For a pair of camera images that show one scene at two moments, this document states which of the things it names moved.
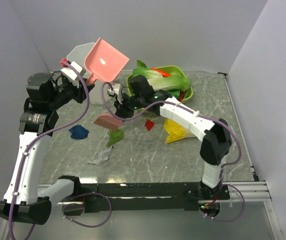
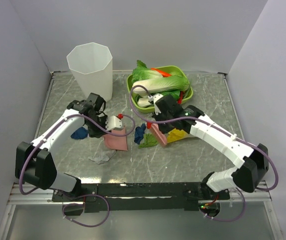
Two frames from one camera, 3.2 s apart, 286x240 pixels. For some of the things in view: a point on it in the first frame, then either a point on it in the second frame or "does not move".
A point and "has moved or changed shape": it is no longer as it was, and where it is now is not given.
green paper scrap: x=115 y=135 → x=149 y=140
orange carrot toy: x=163 y=73 does not move
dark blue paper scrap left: x=78 y=132 does not move
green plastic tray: x=173 y=71 does not move
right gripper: x=122 y=110 → x=165 y=129
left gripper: x=81 y=93 → x=97 y=134
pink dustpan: x=104 y=62 → x=116 y=142
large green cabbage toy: x=175 y=82 does not move
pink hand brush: x=108 y=121 has moved or changed shape
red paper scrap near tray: x=149 y=124 does not move
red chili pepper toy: x=181 y=95 does not move
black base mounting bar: x=153 y=196 does not move
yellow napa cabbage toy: x=176 y=132 does not move
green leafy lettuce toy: x=141 y=69 does not move
